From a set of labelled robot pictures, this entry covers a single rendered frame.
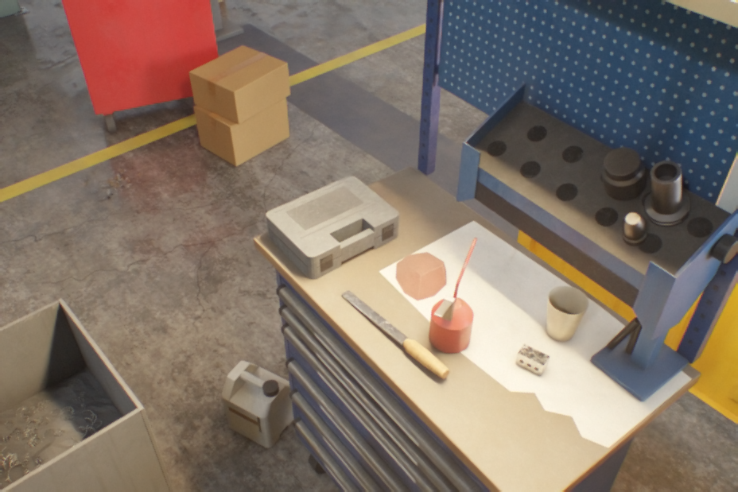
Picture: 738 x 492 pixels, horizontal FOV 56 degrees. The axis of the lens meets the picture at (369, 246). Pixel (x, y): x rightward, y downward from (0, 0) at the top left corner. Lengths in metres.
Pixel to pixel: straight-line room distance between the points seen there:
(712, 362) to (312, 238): 1.43
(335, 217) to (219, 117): 2.01
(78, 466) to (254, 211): 1.71
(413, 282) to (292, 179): 2.03
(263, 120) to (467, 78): 2.10
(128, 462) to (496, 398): 1.07
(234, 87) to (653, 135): 2.41
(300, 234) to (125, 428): 0.70
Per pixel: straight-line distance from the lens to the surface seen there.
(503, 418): 1.37
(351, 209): 1.66
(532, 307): 1.56
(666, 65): 1.33
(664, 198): 1.26
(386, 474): 1.72
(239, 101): 3.46
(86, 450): 1.93
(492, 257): 1.66
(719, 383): 2.54
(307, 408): 1.99
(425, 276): 1.55
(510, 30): 1.53
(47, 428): 2.31
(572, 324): 1.47
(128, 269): 3.16
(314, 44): 4.78
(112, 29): 3.77
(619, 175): 1.29
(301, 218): 1.64
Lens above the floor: 2.06
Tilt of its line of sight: 42 degrees down
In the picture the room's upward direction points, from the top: straight up
